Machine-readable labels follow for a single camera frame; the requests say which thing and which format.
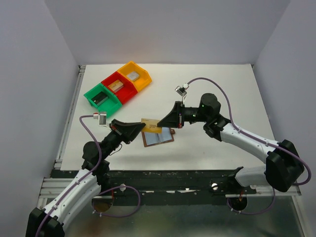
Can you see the green plastic bin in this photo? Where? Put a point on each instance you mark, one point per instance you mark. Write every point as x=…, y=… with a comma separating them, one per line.
x=110, y=106

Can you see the brown leather card holder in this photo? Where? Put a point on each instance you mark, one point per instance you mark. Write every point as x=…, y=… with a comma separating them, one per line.
x=153, y=139

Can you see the gold metal block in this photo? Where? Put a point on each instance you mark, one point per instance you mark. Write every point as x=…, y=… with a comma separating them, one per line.
x=116, y=86

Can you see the gold credit card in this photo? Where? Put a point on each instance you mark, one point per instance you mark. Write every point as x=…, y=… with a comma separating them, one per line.
x=151, y=125

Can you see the red plastic bin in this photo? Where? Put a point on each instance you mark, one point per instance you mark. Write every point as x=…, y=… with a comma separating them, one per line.
x=126, y=93

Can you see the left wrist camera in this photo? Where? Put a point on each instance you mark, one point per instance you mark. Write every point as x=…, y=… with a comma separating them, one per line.
x=101, y=117

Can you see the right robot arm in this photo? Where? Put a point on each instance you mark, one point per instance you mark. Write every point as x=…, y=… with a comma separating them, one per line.
x=280, y=167

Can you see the dark metal block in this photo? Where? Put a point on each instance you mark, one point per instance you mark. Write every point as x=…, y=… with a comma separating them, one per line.
x=100, y=98

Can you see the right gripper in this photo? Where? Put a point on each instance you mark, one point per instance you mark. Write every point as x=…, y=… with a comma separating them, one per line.
x=179, y=115

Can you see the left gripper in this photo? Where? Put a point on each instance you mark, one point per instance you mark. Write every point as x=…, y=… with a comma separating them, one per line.
x=117, y=130

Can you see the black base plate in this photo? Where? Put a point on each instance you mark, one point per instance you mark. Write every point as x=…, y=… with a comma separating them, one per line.
x=173, y=187

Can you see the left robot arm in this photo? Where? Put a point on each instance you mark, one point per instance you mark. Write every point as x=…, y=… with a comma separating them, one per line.
x=54, y=218

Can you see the silver metal block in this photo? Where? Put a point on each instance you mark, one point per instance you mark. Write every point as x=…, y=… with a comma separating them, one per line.
x=133, y=76

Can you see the yellow plastic bin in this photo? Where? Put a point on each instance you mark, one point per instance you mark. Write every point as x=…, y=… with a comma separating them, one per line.
x=144, y=79

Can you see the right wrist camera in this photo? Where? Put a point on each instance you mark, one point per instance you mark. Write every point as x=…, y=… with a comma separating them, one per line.
x=182, y=91

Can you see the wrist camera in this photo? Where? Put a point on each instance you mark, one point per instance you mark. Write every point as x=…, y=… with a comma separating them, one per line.
x=101, y=117
x=182, y=91

